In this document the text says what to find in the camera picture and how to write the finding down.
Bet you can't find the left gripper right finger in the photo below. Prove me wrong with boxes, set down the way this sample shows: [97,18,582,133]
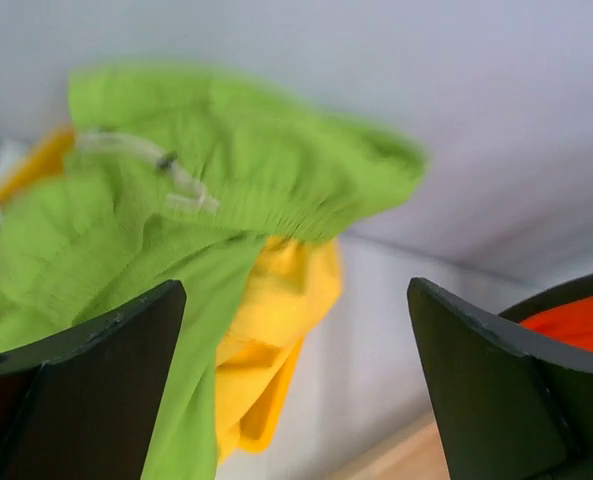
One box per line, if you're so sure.
[407,274,593,479]

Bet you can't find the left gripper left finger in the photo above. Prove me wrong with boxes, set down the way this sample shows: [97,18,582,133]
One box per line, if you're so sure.
[0,281,186,479]

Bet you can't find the lime green shorts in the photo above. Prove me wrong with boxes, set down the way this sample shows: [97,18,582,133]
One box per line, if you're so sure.
[0,66,425,479]

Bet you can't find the wooden clothes rack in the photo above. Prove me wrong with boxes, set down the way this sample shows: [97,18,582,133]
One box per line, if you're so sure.
[328,413,450,480]

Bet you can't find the yellow shorts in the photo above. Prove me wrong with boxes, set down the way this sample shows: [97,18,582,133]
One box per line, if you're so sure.
[0,133,342,479]

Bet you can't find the orange shorts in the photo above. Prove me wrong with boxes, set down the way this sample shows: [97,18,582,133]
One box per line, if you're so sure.
[521,296,593,352]

